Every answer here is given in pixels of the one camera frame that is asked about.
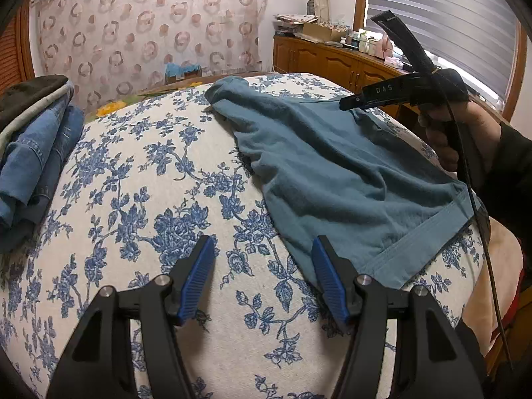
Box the dark blue folded jeans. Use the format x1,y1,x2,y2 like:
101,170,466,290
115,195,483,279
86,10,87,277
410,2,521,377
1,105,84,253

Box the grey folded pants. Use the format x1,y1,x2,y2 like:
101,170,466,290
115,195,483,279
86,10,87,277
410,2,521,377
0,81,74,156

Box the brown wooden sideboard cabinet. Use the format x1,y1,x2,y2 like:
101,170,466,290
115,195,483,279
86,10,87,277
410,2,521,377
272,34,509,124

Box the pink circle pattern curtain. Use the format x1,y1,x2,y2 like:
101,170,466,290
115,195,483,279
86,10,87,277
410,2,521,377
33,0,267,111

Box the blue floral white bedsheet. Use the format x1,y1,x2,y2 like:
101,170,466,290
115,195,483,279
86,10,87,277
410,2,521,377
0,72,487,399

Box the light blue folded jeans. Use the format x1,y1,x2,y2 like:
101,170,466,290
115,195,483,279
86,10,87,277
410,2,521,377
1,95,70,228

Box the right hand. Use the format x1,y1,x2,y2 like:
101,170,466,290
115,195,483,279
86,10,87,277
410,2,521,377
418,102,501,189

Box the pink bottle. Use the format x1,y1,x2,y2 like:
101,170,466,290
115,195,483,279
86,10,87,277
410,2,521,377
375,34,394,61

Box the open cardboard box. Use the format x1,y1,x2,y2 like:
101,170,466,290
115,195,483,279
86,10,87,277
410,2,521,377
302,22,349,42

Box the colourful flower blanket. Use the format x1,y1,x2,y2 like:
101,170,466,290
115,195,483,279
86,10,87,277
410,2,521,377
85,77,206,123

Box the cardboard box blue contents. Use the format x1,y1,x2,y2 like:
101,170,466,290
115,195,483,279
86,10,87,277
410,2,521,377
165,62,202,84

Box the grey zebra window blind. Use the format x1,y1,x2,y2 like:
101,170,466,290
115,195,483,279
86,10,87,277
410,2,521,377
365,0,517,97

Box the brown louvered wardrobe door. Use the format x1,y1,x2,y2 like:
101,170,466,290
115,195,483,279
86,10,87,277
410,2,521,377
0,0,35,93

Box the stack of folded papers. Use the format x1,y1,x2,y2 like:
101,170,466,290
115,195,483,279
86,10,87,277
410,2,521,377
272,15,318,35

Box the teal blue shorts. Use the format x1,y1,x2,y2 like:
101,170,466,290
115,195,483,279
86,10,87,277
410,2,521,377
205,76,490,288

